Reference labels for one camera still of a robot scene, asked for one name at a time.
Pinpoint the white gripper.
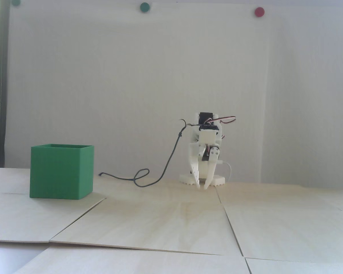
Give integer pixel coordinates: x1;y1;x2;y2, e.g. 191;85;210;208
188;127;221;190

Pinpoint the green open box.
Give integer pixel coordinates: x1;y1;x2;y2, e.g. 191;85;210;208
30;144;95;200

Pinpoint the white power cable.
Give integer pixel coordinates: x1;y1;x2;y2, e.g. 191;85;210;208
221;161;233;182

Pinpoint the small wrist camera board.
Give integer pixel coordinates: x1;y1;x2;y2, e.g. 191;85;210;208
198;123;221;132

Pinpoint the black camera cable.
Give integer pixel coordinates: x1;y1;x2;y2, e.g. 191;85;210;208
99;119;200;187

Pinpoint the red white servo wire bundle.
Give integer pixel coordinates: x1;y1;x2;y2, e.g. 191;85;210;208
210;116;237;126

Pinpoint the dark window frame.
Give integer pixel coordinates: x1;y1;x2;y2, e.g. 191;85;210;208
0;0;11;168

